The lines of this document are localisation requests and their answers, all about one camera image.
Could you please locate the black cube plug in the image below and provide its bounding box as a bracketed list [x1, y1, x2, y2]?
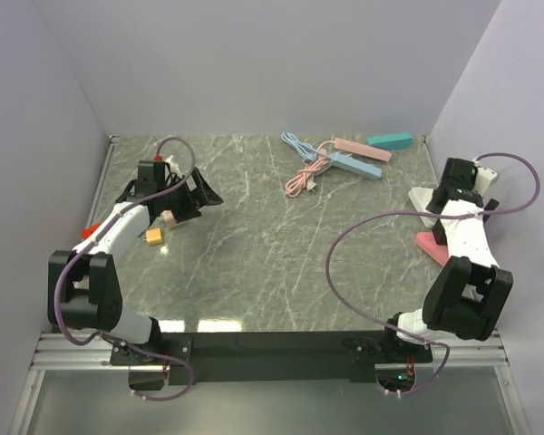
[432, 219, 447, 246]

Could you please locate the peach cartoon charger plug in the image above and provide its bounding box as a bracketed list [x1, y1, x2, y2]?
[160, 210, 178, 228]

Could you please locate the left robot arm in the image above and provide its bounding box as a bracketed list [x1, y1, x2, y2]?
[47, 159, 223, 364]

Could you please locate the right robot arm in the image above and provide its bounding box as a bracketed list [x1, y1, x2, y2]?
[379, 158, 513, 362]

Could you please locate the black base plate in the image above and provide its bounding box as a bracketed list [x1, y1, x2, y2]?
[108, 330, 436, 395]

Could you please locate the teal power strip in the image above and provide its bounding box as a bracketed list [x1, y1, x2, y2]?
[366, 132, 413, 151]

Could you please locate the red cube socket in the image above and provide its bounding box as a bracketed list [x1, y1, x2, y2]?
[81, 223, 101, 240]

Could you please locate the yellow charger plug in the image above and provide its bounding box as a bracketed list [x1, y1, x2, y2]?
[144, 227, 164, 246]

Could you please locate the white triangular power strip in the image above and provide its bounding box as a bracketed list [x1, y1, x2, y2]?
[408, 187, 437, 229]

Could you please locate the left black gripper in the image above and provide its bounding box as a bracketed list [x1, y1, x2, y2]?
[158, 168, 222, 223]

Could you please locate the light blue power strip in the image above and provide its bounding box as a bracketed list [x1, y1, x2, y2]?
[280, 131, 384, 181]

